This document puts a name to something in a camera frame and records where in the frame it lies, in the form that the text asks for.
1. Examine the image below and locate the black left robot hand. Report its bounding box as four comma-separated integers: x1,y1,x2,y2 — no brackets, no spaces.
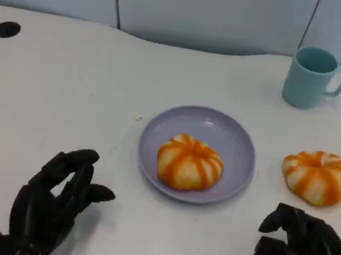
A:
5,140,122,255

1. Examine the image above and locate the orange white toy bread roll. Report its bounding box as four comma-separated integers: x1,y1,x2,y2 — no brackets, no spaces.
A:
153,130,229,197
277,146,341,209

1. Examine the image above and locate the lilac plate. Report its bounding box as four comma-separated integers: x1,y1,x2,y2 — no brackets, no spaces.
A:
132,99,262,211

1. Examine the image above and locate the pale green mug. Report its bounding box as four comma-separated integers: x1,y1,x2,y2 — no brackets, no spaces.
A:
280,44,341,114

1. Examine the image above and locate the black table grommet hole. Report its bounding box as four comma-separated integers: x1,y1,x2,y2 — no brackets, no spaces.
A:
0,20,22,41

